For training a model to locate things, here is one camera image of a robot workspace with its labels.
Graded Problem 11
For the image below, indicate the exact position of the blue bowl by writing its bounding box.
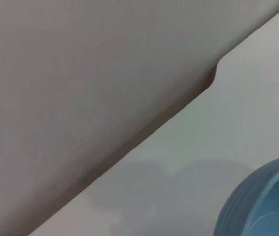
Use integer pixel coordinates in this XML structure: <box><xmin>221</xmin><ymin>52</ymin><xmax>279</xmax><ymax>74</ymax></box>
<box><xmin>212</xmin><ymin>151</ymin><xmax>279</xmax><ymax>236</ymax></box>

